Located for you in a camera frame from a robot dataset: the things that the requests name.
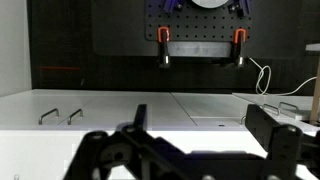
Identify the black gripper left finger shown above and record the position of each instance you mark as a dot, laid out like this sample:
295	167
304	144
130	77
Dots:
110	153

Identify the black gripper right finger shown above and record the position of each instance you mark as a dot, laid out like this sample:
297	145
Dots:
286	146

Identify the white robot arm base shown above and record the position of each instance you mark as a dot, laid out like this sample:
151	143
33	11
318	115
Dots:
209	3

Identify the white base cabinet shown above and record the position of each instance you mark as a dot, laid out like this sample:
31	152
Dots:
133	110

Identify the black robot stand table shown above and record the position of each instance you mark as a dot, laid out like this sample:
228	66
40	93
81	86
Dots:
116	66

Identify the orange black bar clamp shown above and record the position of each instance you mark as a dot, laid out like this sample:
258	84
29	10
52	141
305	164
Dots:
238	46
164	50

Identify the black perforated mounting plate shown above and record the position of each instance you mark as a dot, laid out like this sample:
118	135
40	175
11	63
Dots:
200	26

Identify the purple bracket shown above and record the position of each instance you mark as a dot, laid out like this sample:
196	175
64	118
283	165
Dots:
246	6
171	5

